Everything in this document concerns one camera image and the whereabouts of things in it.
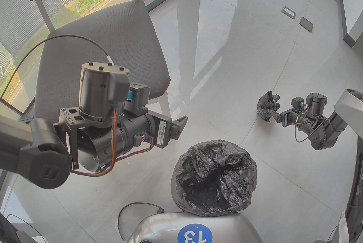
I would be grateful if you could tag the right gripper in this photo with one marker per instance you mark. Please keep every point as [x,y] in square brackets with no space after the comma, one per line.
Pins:
[286,118]

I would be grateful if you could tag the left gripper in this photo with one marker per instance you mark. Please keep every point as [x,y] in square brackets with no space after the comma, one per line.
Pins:
[133,128]

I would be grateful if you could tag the black plastic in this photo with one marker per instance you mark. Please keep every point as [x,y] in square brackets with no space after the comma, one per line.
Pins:
[266,105]

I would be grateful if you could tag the black plastic bag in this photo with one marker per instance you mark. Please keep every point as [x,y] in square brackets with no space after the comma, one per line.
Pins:
[215,176]

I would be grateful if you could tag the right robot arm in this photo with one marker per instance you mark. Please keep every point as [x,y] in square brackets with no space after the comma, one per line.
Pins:
[334,122]

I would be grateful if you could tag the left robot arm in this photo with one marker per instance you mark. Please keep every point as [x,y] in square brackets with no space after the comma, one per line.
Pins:
[42,151]

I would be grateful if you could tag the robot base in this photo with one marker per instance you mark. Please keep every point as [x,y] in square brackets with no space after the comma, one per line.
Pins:
[198,227]

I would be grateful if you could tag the grey chair with white legs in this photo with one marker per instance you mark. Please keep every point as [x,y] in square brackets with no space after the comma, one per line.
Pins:
[113,32]

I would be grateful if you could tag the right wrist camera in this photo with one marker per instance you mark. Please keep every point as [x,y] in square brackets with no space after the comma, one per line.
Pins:
[297,103]

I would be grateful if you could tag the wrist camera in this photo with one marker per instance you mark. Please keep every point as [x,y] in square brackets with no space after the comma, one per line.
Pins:
[297,103]
[139,97]

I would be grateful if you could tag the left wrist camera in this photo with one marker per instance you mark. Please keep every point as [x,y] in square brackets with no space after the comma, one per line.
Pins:
[139,97]

